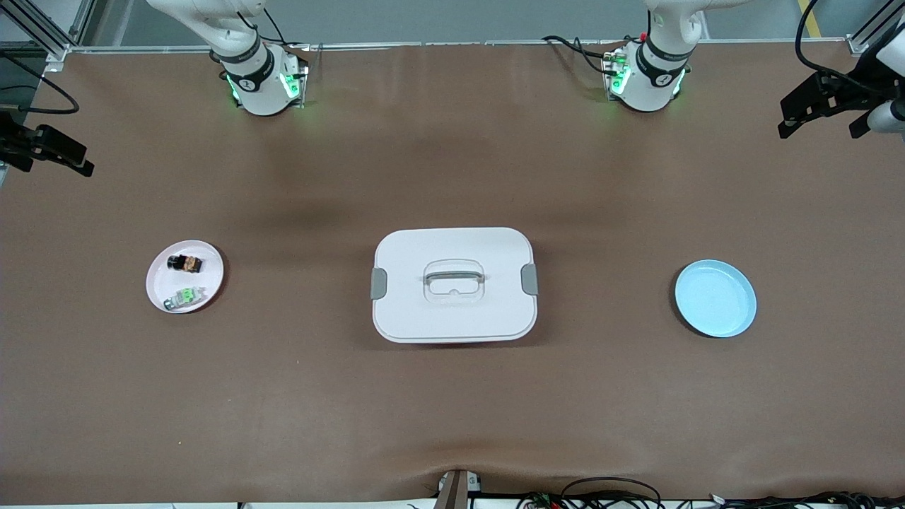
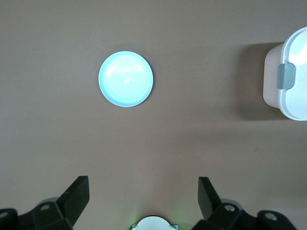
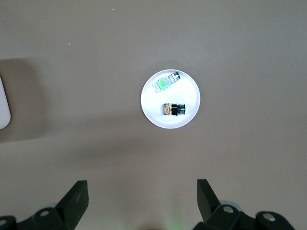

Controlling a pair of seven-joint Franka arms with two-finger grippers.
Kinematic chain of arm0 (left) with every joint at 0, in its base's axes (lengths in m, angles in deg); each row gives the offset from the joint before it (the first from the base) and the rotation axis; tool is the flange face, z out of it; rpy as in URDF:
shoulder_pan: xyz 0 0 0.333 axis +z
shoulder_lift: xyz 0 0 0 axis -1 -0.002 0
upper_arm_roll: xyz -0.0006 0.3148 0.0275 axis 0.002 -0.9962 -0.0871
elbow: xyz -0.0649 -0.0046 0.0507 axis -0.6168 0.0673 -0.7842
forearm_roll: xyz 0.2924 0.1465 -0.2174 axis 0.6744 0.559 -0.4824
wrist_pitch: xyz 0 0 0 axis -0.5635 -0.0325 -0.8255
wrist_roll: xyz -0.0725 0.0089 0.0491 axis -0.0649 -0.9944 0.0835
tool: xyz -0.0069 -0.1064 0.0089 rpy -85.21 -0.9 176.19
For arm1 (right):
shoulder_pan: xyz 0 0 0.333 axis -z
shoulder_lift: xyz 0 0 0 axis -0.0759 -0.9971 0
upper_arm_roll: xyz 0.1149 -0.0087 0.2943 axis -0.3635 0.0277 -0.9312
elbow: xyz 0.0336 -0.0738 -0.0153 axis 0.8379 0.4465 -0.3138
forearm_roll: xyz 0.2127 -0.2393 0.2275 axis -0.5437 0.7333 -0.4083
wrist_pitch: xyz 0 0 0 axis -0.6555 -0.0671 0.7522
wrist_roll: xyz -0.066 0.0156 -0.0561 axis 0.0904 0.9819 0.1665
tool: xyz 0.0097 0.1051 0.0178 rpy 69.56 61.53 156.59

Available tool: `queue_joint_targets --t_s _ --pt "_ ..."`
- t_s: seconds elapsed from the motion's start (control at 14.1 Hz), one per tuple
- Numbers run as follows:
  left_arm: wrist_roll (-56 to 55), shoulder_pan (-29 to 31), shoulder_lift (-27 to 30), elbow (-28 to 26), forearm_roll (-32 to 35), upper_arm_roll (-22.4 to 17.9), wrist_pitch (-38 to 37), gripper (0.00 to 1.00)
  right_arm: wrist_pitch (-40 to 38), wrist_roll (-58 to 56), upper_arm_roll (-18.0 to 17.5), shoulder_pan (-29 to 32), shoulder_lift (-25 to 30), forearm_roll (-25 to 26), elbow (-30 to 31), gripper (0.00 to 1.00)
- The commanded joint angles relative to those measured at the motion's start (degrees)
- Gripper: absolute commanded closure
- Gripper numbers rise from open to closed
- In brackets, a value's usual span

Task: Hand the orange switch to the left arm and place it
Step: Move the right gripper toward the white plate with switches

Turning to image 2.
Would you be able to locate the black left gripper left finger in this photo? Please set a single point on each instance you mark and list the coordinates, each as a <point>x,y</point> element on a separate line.
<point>67,206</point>

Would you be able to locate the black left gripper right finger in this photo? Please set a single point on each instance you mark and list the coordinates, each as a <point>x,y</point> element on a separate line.
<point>216,210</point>

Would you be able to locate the white lidded storage box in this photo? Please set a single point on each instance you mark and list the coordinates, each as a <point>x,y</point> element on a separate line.
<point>298,79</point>

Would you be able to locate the light blue round plate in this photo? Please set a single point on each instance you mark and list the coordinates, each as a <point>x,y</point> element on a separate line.
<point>126,79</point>

